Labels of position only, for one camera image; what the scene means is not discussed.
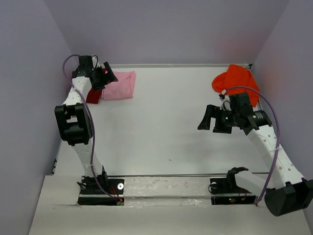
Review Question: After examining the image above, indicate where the pink t shirt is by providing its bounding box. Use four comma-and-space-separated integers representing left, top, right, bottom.
101, 71, 136, 100

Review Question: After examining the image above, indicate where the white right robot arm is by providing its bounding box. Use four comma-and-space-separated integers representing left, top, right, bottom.
198, 91, 313, 216

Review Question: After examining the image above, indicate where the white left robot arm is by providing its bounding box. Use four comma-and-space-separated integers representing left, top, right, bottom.
54, 54, 118, 178

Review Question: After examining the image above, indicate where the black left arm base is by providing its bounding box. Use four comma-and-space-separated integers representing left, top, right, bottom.
77, 170, 125, 206

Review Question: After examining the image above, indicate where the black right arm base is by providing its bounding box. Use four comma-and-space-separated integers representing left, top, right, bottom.
208, 167, 256, 205

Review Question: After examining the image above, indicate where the dark red folded t shirt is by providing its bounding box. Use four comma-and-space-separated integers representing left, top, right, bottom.
71, 76, 103, 104

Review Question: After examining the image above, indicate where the orange t shirt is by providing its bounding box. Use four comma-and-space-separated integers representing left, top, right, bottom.
212, 64, 260, 107

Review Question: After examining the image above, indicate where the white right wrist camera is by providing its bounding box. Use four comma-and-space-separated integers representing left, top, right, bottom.
219, 94, 231, 111

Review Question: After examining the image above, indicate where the aluminium table front rail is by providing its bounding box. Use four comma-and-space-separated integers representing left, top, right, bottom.
108, 172, 268, 178

